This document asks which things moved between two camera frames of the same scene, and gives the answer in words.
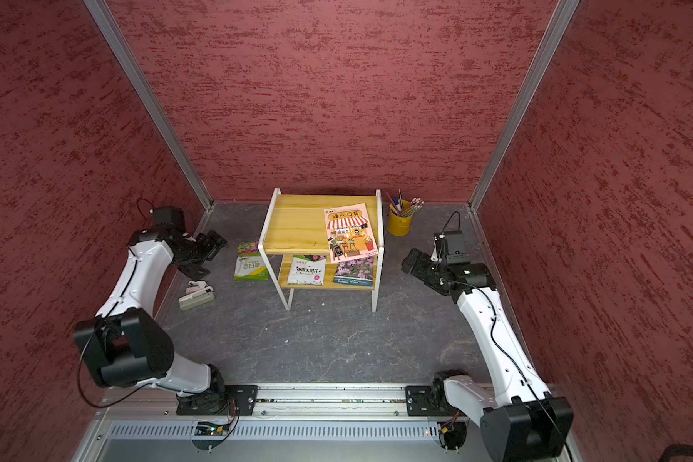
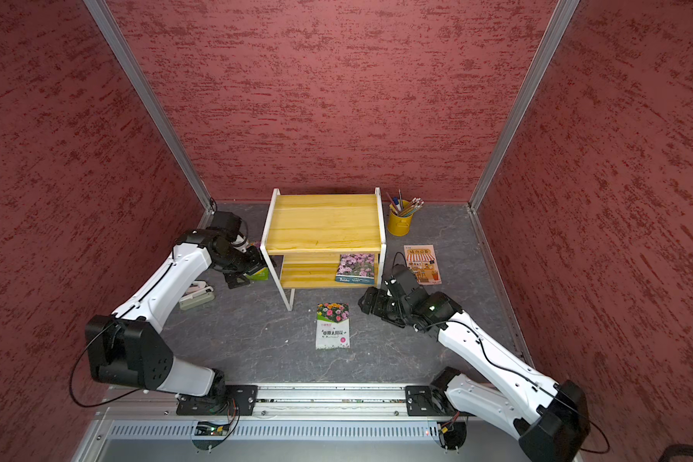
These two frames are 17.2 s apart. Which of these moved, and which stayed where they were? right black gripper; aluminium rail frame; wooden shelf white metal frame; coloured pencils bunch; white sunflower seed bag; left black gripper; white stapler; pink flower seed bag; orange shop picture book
Moved: right black gripper; orange shop picture book; white sunflower seed bag; left black gripper
Stayed: wooden shelf white metal frame; coloured pencils bunch; white stapler; aluminium rail frame; pink flower seed bag
